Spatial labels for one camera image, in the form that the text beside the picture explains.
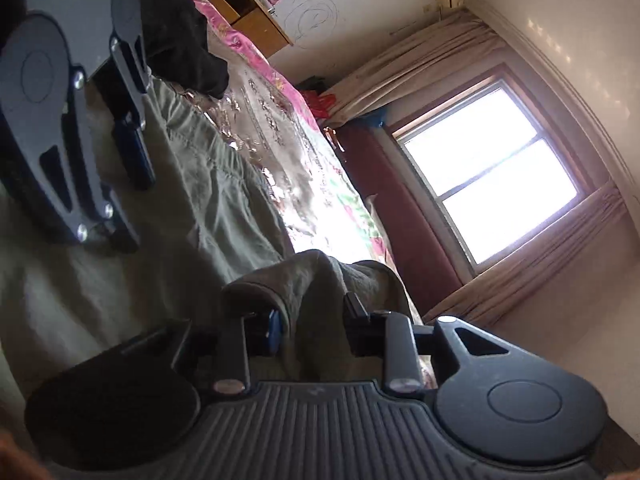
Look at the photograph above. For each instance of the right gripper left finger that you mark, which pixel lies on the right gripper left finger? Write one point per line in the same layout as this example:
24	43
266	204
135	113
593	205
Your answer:
138	400

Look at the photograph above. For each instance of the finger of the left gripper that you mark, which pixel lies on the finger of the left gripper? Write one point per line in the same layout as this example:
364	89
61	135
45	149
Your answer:
127	51
47	159

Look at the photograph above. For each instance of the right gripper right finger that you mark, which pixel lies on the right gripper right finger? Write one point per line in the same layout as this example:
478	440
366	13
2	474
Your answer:
495	399

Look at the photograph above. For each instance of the olive green pants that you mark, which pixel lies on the olive green pants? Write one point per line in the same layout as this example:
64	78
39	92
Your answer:
207	221

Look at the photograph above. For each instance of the black folded garment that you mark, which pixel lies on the black folded garment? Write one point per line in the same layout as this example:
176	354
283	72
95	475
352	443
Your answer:
176	47

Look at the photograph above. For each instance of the wooden side desk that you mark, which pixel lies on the wooden side desk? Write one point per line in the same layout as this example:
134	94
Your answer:
255	20

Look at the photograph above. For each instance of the maroon padded headboard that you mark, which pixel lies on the maroon padded headboard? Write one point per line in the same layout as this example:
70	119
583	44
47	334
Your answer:
422	262

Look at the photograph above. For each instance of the red plastic bag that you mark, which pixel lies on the red plastic bag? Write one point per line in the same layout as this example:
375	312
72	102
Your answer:
319	104

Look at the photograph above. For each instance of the bright window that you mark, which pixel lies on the bright window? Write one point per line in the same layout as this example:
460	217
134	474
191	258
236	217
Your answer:
495	164

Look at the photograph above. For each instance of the floral satin bedspread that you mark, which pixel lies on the floral satin bedspread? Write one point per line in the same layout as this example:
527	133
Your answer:
337	245

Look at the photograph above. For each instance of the beige curtain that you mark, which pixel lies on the beige curtain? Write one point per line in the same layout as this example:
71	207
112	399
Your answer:
426	66

